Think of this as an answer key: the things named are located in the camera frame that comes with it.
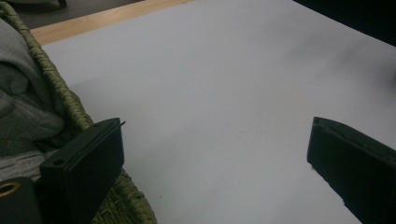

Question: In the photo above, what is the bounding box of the green woven basket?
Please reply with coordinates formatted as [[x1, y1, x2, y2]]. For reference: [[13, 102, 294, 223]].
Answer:
[[0, 1, 158, 224]]

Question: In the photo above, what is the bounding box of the white table cover sheet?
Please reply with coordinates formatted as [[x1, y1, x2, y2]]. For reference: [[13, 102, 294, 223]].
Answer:
[[41, 0, 396, 224]]

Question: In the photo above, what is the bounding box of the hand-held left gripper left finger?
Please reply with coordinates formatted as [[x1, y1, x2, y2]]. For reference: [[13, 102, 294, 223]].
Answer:
[[39, 117, 125, 224]]

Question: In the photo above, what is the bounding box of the grey cloth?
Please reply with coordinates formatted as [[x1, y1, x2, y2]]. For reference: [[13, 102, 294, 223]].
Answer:
[[0, 18, 78, 183]]

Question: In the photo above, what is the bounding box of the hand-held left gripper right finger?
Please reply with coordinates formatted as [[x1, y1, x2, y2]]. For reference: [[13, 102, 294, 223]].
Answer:
[[306, 116, 396, 224]]

